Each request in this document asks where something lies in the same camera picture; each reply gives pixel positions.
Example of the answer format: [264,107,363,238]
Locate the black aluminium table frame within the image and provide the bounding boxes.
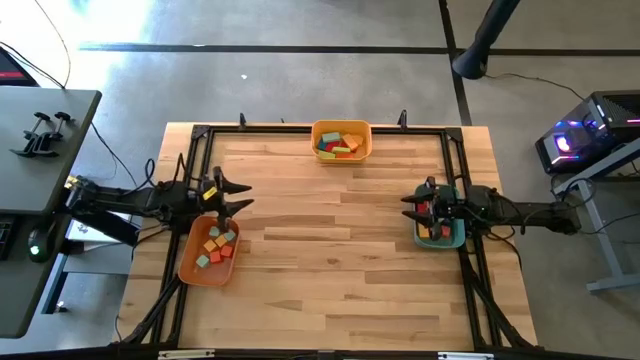
[149,123,501,351]

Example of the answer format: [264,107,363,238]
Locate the black computer tower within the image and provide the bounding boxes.
[533,88,640,175]

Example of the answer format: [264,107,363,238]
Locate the white paper booklet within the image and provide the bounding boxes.
[64,209,135,251]

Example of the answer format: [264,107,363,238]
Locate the black diagonal beam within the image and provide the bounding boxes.
[56,204,142,247]

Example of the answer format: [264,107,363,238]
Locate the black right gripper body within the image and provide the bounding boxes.
[424,175,469,242]

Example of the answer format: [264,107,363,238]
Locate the black monitor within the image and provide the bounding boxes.
[0,45,38,88]

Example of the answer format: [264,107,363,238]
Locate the black keyboard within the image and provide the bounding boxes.
[0,216,15,262]

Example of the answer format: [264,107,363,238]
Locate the grey desk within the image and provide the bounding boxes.
[0,85,103,340]

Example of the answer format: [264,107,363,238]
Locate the black frame strut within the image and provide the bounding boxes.
[458,248,534,349]
[110,272,185,347]

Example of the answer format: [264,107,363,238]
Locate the teal plastic bin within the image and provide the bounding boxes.
[412,183,469,251]

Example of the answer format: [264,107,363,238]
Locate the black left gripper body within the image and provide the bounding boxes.
[187,166,234,232]

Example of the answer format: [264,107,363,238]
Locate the grey metal table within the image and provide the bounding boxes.
[551,138,640,295]

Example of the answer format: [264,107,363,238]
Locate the dark blue floor cylinder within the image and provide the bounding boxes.
[451,0,522,82]

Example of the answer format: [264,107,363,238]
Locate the yellow plastic bin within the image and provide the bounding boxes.
[310,117,375,164]

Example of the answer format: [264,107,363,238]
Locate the black computer mouse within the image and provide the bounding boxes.
[26,225,57,265]

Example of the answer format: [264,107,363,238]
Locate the yellow hanging cable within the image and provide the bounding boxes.
[32,0,72,89]

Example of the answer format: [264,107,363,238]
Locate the silver aluminium bracket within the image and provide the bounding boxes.
[157,349,217,360]
[436,351,496,360]

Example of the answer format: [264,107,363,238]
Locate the orange plastic bin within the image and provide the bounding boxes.
[177,214,241,288]

